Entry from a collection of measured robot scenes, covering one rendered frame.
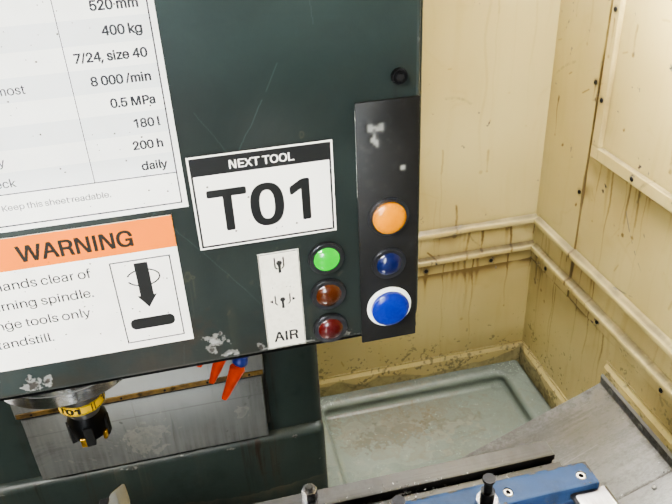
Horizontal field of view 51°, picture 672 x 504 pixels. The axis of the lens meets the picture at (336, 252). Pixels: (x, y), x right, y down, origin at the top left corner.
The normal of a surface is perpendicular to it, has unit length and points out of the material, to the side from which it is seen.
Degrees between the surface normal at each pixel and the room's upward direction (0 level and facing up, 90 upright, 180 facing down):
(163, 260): 90
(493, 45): 90
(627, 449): 24
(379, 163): 90
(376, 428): 0
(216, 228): 90
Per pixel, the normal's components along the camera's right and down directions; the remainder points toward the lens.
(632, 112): -0.97, 0.15
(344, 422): -0.04, -0.86
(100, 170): 0.23, 0.49
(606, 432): -0.43, -0.72
